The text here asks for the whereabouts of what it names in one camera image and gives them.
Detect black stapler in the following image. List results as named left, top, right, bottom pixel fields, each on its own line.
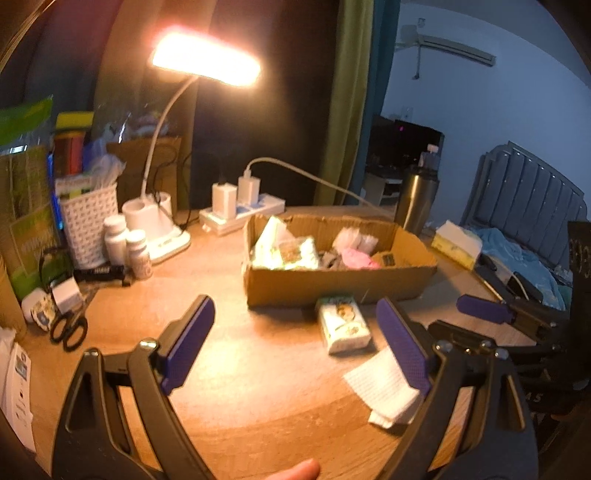
left=74, top=262, right=132, bottom=287

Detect green bag of paper cups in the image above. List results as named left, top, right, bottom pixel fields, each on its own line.
left=0, top=95, right=63, bottom=305

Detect person's left hand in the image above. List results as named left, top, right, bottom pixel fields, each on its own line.
left=265, top=458, right=321, bottom=480

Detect black scissors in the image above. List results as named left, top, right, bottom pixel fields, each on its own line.
left=50, top=314, right=88, bottom=352

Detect round white printed case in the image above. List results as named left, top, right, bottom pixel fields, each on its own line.
left=21, top=288, right=61, bottom=332

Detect white air conditioner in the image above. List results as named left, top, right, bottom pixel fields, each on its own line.
left=397, top=25, right=497, bottom=68

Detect white woven basket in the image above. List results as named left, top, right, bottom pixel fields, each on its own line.
left=59, top=182, right=120, bottom=269

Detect teal curtain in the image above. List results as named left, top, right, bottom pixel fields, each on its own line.
left=360, top=0, right=402, bottom=204

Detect white plug charger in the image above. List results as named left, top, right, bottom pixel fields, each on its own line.
left=212, top=182, right=238, bottom=217
left=238, top=174, right=260, bottom=206

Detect striped colourful curtain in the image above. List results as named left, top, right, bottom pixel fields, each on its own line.
left=0, top=0, right=213, bottom=139

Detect grey padded headboard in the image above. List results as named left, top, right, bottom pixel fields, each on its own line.
left=459, top=141, right=591, bottom=259

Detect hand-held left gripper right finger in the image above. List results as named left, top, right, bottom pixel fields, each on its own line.
left=369, top=298, right=539, bottom=480

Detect stainless steel tumbler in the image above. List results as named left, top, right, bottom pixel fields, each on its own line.
left=394, top=167, right=439, bottom=236

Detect black flat case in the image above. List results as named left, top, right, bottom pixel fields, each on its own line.
left=475, top=256, right=543, bottom=301

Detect white power strip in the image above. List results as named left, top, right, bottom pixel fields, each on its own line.
left=199, top=194, right=286, bottom=236

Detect pink soft pad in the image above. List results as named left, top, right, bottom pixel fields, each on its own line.
left=342, top=248, right=379, bottom=269

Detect yellow tissue box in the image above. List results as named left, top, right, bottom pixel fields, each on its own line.
left=431, top=220, right=483, bottom=271

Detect red jar with yellow lid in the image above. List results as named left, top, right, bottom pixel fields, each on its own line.
left=53, top=111, right=95, bottom=176

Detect crumpled plastic bag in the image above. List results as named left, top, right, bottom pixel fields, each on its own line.
left=85, top=115, right=158, bottom=185

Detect small white box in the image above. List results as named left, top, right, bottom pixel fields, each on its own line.
left=51, top=279, right=84, bottom=313

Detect light blue blanket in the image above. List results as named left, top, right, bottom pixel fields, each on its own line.
left=475, top=227, right=566, bottom=310

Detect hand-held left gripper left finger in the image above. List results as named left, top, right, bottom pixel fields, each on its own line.
left=52, top=294, right=218, bottom=480

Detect clear plastic bag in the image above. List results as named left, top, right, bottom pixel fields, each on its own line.
left=332, top=226, right=377, bottom=254

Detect white charging cable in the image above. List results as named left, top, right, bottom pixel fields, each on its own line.
left=245, top=157, right=398, bottom=217

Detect brown cardboard box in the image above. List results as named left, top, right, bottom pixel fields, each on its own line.
left=242, top=213, right=438, bottom=309

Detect white desk lamp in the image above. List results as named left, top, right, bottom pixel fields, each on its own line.
left=122, top=28, right=262, bottom=265

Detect black looped strap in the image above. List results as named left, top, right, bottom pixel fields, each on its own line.
left=41, top=247, right=75, bottom=296

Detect brown paper bag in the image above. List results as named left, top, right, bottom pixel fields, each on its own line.
left=106, top=136, right=183, bottom=204

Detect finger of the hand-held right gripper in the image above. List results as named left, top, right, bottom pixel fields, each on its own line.
left=428, top=322, right=551, bottom=354
left=457, top=294, right=570, bottom=334

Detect black cable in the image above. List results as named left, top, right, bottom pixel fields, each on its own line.
left=152, top=152, right=195, bottom=232

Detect white waffle cloth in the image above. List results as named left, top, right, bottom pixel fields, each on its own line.
left=342, top=346, right=422, bottom=428

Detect pocket tissue pack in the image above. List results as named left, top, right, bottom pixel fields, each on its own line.
left=277, top=237, right=320, bottom=271
left=316, top=295, right=372, bottom=355

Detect olive green curtain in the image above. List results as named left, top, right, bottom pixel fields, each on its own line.
left=314, top=0, right=375, bottom=208

